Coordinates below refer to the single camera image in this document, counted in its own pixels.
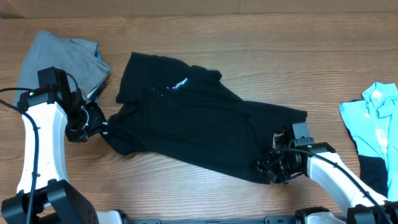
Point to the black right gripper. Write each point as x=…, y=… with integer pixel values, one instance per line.
x=265, y=166

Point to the dark garment under blue shirt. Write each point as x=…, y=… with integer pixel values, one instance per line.
x=373, y=171

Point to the black polo shirt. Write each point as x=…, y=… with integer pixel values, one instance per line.
x=185, y=112

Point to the grey folded shirt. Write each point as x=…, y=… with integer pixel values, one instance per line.
x=74, y=56

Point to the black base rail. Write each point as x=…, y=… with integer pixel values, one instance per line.
x=281, y=219

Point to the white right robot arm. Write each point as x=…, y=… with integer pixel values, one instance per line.
x=358, y=202

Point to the light blue shirt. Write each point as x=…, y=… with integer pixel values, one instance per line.
x=372, y=122

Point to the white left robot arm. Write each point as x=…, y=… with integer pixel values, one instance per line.
x=52, y=114

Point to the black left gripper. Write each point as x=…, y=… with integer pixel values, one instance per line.
x=97, y=119

